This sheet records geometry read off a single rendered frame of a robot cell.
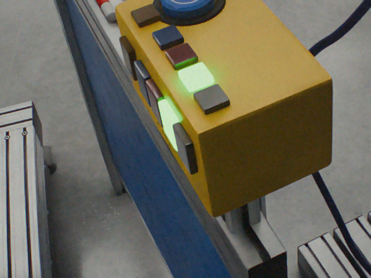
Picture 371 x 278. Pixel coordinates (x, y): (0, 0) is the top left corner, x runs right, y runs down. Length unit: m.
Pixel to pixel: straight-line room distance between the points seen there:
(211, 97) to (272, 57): 0.06
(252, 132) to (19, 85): 1.79
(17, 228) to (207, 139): 1.12
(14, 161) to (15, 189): 0.09
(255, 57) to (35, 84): 1.75
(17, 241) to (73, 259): 0.25
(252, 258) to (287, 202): 1.12
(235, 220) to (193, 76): 0.20
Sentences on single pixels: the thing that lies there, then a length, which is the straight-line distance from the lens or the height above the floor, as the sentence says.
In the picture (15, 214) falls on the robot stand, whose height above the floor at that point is 0.23.
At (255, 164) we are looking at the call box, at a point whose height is 1.02.
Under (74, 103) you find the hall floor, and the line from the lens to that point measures 2.09.
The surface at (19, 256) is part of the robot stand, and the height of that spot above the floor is 0.23.
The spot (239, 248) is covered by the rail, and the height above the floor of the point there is 0.86.
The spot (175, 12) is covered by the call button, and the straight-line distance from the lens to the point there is 0.52.
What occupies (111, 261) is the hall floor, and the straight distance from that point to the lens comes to 1.71.
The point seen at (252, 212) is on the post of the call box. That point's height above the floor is 0.88.
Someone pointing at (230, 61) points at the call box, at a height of 1.07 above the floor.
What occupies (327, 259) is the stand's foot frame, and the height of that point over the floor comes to 0.08.
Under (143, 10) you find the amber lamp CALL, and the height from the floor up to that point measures 1.08.
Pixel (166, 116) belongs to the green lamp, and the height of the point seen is 1.06.
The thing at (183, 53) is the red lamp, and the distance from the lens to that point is 0.49.
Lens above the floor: 1.39
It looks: 47 degrees down
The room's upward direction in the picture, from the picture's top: 11 degrees counter-clockwise
